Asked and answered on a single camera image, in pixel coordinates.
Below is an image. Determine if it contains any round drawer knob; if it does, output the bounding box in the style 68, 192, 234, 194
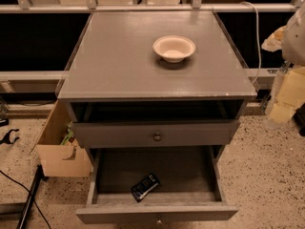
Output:
153, 133, 162, 141

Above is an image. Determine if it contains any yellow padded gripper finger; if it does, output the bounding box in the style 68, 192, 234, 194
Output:
261, 26, 286, 52
268, 66, 305, 123

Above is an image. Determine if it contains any white cable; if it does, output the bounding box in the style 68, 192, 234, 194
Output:
239, 1, 263, 84

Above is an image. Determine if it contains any grey wooden drawer cabinet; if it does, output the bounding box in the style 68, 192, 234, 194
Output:
56, 10, 258, 229

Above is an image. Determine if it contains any cardboard box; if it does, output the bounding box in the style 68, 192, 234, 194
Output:
35, 101, 92, 177

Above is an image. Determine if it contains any black floor cable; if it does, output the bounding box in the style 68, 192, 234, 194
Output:
0, 169, 52, 229

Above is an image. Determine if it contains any black metal floor bar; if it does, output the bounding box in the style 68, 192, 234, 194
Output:
16, 165, 44, 229

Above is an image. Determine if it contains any open grey middle drawer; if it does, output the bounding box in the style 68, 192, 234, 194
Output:
76, 146, 237, 224

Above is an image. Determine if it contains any closed grey top drawer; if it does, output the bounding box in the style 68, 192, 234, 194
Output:
71, 120, 239, 149

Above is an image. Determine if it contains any aluminium frame rail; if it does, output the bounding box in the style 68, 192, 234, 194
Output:
0, 0, 305, 94

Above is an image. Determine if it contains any green item in box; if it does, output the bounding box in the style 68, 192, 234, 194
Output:
61, 123, 74, 145

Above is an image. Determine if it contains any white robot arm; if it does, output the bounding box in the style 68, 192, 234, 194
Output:
261, 5, 305, 124

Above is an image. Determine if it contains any white paper bowl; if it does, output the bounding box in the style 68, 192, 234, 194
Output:
152, 35, 196, 63

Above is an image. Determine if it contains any black clamp tool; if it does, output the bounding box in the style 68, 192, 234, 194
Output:
0, 129, 19, 144

